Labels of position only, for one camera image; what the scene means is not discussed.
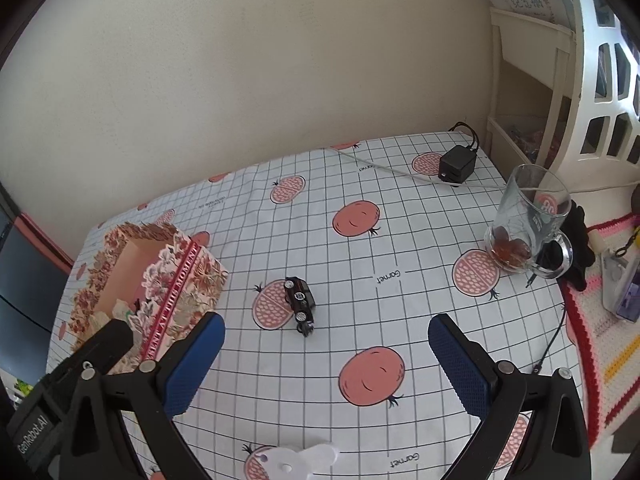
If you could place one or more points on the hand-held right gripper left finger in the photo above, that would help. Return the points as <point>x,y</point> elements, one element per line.
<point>195,360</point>

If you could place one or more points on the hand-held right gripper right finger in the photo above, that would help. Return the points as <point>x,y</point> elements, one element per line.
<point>460,365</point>

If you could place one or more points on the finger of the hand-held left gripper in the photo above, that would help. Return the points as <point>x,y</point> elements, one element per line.
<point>110,340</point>

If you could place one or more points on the floral paper box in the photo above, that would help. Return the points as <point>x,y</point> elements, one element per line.
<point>175,280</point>

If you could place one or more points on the black toy car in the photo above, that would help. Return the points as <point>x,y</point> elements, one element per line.
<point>300,302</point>

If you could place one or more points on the white rabbit-shaped tape measure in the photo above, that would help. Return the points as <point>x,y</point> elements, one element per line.
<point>287,462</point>

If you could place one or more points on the checked tablecloth desktop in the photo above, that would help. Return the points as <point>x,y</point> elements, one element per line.
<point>400,270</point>

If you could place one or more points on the dark blue refrigerator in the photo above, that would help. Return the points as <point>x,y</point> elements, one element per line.
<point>20,300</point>

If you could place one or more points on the black pink board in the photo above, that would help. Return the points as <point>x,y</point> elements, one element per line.
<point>45,242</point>

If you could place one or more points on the crochet mat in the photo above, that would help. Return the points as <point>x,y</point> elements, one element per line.
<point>610,350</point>

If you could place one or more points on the glass mug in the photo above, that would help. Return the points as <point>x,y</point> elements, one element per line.
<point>520,210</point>

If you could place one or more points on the black glove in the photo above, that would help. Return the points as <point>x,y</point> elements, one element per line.
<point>582,240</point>

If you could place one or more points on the smartphone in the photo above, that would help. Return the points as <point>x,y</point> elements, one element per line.
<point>627,300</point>

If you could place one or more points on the small beige object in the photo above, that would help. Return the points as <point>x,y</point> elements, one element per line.
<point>598,240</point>

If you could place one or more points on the black power adapter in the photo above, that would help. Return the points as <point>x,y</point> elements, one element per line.
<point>456,162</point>

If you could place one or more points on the white cutout shelf panel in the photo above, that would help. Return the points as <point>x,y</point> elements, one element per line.
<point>582,85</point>

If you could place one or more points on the beige shelf unit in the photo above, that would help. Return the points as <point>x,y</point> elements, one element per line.
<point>525,50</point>

